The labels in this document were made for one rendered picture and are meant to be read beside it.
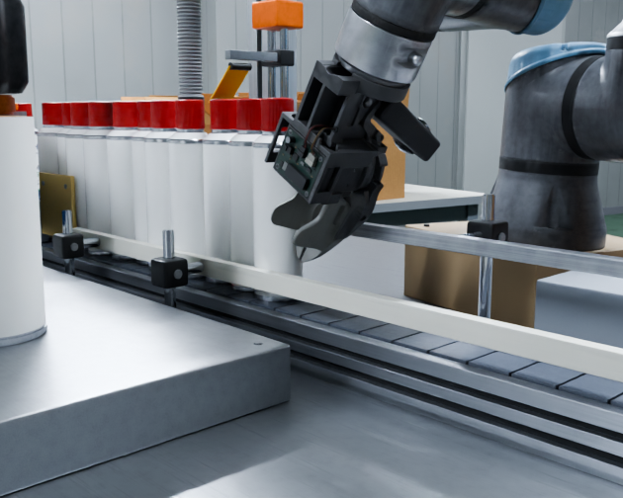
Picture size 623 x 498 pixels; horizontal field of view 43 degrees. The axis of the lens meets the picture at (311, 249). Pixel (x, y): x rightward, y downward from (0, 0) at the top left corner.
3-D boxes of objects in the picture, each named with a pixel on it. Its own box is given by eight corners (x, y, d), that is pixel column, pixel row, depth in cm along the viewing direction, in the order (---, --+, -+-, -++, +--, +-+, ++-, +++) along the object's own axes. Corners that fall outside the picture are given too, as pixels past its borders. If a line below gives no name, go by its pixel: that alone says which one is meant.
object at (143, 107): (130, 260, 102) (123, 100, 99) (167, 256, 105) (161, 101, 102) (143, 267, 98) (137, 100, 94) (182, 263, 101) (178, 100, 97)
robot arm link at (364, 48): (392, 6, 70) (455, 48, 66) (373, 53, 72) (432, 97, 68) (332, -2, 65) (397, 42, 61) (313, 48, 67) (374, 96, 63)
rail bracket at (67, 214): (54, 302, 100) (49, 209, 98) (100, 294, 105) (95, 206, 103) (66, 307, 98) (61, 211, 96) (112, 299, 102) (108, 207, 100)
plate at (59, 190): (42, 233, 115) (38, 172, 114) (46, 232, 116) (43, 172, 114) (73, 241, 108) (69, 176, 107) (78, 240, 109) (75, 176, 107)
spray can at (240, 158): (222, 286, 87) (219, 98, 84) (264, 281, 90) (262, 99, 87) (243, 294, 83) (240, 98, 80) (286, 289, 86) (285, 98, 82)
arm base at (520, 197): (452, 233, 98) (459, 153, 96) (526, 225, 107) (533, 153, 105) (557, 256, 86) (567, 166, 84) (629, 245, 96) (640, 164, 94)
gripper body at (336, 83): (259, 165, 73) (304, 44, 66) (326, 161, 78) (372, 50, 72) (309, 212, 68) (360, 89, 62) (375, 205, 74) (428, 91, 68)
